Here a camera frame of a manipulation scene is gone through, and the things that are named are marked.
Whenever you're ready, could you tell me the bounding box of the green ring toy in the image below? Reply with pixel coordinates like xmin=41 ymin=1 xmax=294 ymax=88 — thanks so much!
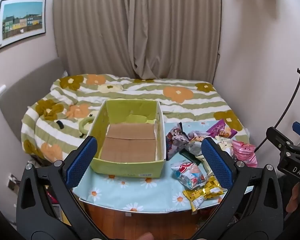
xmin=79 ymin=116 xmax=97 ymax=138

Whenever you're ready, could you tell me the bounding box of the yellow snack packet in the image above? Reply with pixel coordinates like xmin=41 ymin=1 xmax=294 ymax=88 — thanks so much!
xmin=182 ymin=176 xmax=224 ymax=212

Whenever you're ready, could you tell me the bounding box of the white snack packet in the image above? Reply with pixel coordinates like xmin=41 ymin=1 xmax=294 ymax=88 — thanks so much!
xmin=214 ymin=135 xmax=235 ymax=157

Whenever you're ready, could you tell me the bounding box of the person's right hand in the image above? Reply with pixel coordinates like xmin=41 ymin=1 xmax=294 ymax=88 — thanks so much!
xmin=286 ymin=182 xmax=300 ymax=213

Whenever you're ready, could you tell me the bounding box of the blue daisy tablecloth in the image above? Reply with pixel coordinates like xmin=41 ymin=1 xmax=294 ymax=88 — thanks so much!
xmin=72 ymin=120 xmax=255 ymax=213

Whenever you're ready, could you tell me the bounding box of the black cable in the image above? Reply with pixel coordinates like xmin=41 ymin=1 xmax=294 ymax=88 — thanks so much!
xmin=255 ymin=68 xmax=300 ymax=153

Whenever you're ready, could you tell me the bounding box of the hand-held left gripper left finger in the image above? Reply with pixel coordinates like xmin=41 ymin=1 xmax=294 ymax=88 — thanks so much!
xmin=16 ymin=135 xmax=108 ymax=240

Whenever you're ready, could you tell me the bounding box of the dark green snack packet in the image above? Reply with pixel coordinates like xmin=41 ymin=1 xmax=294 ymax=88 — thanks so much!
xmin=179 ymin=149 xmax=203 ymax=166

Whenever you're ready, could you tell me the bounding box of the silver cartoon snack packet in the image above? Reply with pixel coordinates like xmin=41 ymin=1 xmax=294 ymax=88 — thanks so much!
xmin=170 ymin=161 xmax=207 ymax=190

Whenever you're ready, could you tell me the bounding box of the grey headboard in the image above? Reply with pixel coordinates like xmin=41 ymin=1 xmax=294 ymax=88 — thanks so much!
xmin=0 ymin=57 xmax=70 ymax=140

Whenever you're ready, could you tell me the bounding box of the pink snack packet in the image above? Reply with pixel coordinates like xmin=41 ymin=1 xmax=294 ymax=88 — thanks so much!
xmin=231 ymin=140 xmax=258 ymax=168

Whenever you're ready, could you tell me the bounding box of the cream snack packet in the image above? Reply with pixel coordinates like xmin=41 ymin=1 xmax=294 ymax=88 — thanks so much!
xmin=195 ymin=155 xmax=213 ymax=176

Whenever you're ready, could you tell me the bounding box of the purple snack packet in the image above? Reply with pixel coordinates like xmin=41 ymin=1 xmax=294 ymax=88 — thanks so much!
xmin=206 ymin=119 xmax=238 ymax=138

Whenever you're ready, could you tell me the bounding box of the wall outlet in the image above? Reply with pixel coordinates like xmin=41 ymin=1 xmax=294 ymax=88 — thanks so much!
xmin=7 ymin=174 xmax=22 ymax=189

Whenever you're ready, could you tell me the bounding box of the floral striped blanket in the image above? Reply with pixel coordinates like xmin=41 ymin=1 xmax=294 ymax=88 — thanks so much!
xmin=20 ymin=74 xmax=249 ymax=164

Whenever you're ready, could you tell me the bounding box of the framed wall picture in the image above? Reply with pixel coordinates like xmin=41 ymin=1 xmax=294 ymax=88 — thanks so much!
xmin=0 ymin=0 xmax=47 ymax=50

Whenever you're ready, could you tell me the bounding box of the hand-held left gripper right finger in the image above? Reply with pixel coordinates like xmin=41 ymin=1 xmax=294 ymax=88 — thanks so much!
xmin=201 ymin=137 xmax=284 ymax=240

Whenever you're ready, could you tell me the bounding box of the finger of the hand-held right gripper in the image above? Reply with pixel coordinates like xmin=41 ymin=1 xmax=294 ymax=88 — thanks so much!
xmin=266 ymin=121 xmax=300 ymax=155

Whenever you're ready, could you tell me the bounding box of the dark cartoon snack packet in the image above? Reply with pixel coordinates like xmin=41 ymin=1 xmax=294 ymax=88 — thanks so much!
xmin=166 ymin=122 xmax=190 ymax=161

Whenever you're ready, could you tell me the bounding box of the green cardboard box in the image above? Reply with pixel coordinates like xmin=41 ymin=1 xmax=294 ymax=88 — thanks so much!
xmin=86 ymin=99 xmax=167 ymax=178

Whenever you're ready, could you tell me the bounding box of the pale cartoon snack packet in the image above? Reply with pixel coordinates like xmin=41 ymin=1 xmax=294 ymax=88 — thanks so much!
xmin=187 ymin=130 xmax=212 ymax=143

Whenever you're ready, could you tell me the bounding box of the round wooden table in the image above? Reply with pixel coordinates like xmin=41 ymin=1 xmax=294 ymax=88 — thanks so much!
xmin=79 ymin=186 xmax=255 ymax=240

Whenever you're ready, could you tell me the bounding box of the beige curtain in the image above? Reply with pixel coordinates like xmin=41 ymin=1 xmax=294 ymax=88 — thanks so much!
xmin=52 ymin=0 xmax=222 ymax=80

